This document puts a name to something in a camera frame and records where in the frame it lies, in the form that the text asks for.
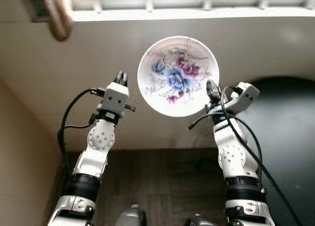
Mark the white barred window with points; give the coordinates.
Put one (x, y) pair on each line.
(197, 13)

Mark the grey left robot leg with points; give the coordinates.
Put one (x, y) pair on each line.
(130, 218)

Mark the grey robot leg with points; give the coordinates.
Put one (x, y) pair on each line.
(202, 222)
(130, 218)

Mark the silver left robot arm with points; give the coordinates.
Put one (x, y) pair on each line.
(101, 137)

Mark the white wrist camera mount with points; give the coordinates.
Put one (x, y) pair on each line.
(115, 98)
(243, 95)

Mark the black round table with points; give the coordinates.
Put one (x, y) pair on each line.
(290, 147)

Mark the brown wooden beam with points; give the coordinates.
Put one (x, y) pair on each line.
(58, 19)

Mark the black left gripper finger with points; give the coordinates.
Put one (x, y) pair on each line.
(118, 78)
(125, 79)

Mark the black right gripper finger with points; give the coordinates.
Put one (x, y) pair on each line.
(212, 90)

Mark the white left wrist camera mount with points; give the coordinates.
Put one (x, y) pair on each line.
(115, 98)

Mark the grey right robot leg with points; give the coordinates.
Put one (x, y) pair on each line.
(202, 222)

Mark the white floral plate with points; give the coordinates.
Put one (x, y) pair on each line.
(177, 78)

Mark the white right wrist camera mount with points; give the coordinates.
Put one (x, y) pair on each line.
(243, 95)

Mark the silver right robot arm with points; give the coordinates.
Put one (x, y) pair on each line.
(236, 159)

